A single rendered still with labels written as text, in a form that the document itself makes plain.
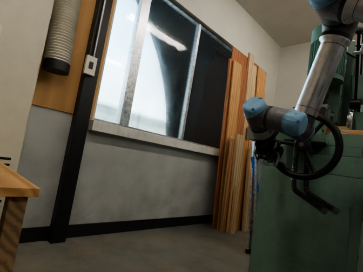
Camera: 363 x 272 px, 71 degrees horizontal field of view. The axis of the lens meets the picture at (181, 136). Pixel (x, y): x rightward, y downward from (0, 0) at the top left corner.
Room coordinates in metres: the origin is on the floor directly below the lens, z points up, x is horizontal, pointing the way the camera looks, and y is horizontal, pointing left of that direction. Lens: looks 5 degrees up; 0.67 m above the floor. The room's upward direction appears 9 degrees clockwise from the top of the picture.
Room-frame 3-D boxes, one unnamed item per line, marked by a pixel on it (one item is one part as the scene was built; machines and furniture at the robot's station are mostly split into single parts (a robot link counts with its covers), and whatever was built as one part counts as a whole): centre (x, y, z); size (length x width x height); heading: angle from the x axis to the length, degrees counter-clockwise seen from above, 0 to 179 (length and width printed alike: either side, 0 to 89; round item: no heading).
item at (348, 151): (1.27, -0.68, 0.82); 0.40 x 0.21 x 0.04; 52
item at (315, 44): (1.32, -0.71, 1.35); 0.18 x 0.18 x 0.31
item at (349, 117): (1.35, -0.89, 1.02); 0.12 x 0.03 x 0.12; 142
